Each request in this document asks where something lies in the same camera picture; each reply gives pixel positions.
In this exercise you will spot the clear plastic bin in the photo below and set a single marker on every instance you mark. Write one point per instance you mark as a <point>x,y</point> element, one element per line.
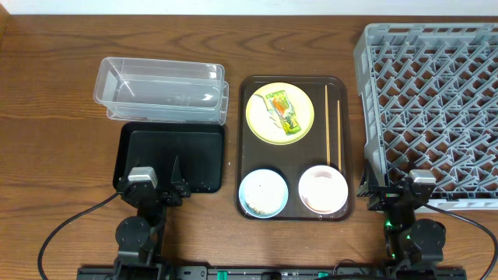
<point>140,89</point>

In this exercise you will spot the yellow plate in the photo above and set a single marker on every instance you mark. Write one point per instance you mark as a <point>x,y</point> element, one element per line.
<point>264,128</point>

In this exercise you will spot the dark brown serving tray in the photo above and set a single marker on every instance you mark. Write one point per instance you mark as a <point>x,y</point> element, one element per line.
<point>292,160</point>

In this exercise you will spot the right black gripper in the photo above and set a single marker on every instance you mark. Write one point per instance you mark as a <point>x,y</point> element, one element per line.
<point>387,198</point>

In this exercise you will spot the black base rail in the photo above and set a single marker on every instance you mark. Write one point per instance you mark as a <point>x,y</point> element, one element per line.
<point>203,273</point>

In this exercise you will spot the black waste tray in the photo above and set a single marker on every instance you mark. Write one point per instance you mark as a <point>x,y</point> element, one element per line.
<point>199,146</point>

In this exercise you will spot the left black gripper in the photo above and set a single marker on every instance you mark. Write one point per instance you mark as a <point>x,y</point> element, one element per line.
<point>156,194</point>

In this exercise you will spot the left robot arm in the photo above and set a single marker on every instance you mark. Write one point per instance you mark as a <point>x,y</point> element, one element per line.
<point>140,237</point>

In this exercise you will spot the light blue bowl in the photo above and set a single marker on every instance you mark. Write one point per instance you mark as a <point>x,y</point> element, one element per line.
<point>262,176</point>

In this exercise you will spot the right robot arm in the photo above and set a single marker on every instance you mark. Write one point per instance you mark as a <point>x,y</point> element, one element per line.
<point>415,246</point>

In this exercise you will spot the green orange snack wrapper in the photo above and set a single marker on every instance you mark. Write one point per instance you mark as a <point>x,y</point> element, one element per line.
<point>281,105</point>

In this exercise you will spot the wooden chopstick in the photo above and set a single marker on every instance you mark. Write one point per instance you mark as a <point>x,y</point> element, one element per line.
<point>327,126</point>
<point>339,135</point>

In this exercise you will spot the white rice pile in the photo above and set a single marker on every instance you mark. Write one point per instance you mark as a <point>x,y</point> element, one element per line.
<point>263,198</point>

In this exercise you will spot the grey dishwasher rack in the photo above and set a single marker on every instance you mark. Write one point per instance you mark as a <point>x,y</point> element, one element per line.
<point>429,93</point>

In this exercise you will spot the pink bowl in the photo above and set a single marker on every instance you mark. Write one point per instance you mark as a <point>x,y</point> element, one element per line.
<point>323,189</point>

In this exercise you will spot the white plastic film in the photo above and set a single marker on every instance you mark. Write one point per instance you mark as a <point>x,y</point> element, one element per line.
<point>270,111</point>

